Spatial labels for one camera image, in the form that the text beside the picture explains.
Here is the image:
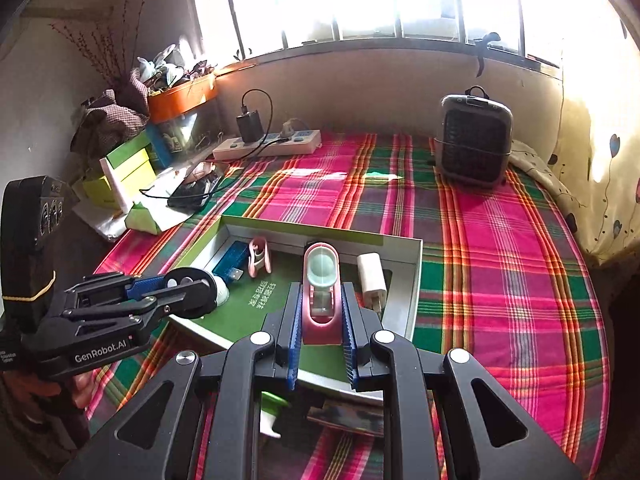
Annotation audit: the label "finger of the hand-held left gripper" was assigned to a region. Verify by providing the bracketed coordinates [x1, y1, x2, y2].
[60, 280, 211, 323]
[62, 271, 182, 307]

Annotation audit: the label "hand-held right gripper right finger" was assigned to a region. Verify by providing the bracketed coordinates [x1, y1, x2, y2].
[341, 282, 583, 480]

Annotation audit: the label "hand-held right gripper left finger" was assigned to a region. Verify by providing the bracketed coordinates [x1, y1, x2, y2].
[60, 282, 303, 480]

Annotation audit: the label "black round gadget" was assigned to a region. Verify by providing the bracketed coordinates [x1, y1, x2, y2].
[165, 266, 221, 321]

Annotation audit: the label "pink case with pale disc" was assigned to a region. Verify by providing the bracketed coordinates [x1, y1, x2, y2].
[301, 241, 343, 346]

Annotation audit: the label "white round cap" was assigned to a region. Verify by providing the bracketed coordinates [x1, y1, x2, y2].
[212, 270, 231, 307]

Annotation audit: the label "pink clip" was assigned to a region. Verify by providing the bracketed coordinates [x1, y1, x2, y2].
[248, 237, 273, 277]

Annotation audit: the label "blue translucent usb device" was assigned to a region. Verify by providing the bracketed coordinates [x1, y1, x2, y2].
[212, 241, 251, 281]

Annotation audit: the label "person's left hand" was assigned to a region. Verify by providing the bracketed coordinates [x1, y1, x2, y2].
[7, 372, 93, 413]

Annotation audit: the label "green cloth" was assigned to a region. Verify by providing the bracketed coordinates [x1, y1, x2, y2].
[125, 202, 173, 235]

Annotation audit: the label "white charger adapter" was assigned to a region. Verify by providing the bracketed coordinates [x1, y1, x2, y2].
[356, 252, 388, 313]

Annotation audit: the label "green and white spool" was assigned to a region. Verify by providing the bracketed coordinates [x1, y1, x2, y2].
[259, 392, 288, 438]

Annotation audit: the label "white paper sheet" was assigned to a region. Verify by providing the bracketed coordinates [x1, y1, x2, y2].
[75, 175, 221, 241]

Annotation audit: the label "black power bank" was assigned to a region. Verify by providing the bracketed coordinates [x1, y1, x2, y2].
[167, 182, 213, 209]

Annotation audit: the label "white flat panel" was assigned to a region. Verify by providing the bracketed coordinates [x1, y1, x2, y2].
[100, 157, 133, 211]

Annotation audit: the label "yellow green cardboard box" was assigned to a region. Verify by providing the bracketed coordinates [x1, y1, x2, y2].
[82, 132, 153, 208]

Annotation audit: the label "clear plastic storage box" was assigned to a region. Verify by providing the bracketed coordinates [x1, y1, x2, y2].
[147, 100, 223, 168]

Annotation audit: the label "plaid blanket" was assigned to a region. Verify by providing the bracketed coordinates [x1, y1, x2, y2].
[85, 130, 613, 480]

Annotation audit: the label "brown checked cloth bag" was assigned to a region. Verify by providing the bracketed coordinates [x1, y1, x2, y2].
[70, 67, 151, 161]

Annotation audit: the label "black charger plug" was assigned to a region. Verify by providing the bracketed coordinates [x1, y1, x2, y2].
[236, 112, 263, 143]

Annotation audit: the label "orange box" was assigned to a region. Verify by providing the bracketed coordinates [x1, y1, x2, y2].
[147, 74, 219, 123]

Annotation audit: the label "white power strip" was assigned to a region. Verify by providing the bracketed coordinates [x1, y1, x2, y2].
[212, 129, 322, 161]

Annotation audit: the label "dried branches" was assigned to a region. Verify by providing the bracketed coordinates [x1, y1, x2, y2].
[50, 0, 151, 91]

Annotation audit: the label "grey space heater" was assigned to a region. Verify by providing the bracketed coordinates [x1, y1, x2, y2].
[432, 94, 514, 188]

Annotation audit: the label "cream patterned curtain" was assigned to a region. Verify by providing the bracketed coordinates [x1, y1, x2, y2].
[550, 0, 640, 266]

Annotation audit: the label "metal window grille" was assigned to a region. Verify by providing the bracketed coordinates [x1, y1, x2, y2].
[190, 0, 566, 68]

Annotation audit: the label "black charger cable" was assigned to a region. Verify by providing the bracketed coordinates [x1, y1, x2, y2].
[240, 89, 275, 156]

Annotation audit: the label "black hanging strap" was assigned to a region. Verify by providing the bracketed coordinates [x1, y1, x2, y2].
[472, 32, 502, 92]

